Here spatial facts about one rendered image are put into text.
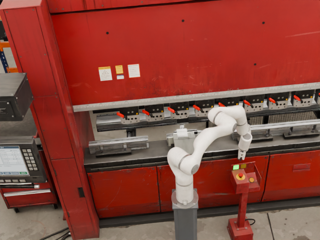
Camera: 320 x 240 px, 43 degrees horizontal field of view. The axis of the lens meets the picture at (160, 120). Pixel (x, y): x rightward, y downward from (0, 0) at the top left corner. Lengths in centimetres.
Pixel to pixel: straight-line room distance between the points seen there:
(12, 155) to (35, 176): 22
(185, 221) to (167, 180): 71
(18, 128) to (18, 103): 134
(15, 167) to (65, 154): 55
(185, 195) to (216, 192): 103
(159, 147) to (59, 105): 99
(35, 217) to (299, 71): 284
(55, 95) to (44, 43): 40
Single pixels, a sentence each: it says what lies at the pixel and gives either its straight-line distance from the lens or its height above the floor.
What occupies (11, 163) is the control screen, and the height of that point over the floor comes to 143.
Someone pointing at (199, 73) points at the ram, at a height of 159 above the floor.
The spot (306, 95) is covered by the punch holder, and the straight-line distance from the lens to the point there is 347.
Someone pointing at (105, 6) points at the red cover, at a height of 218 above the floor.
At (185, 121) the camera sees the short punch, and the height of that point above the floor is 111.
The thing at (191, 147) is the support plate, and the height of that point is 100.
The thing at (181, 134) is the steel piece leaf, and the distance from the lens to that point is 342.
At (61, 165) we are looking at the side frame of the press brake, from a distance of 334.
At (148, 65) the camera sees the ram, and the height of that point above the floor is 169.
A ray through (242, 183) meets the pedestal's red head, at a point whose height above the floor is 78.
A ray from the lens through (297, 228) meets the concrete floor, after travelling 414.
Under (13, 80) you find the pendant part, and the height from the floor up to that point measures 195.
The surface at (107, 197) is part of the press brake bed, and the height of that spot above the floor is 44.
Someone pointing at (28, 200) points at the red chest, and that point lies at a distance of 426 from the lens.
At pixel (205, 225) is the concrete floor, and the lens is 405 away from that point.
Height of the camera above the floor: 323
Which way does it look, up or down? 39 degrees down
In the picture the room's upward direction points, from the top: 4 degrees counter-clockwise
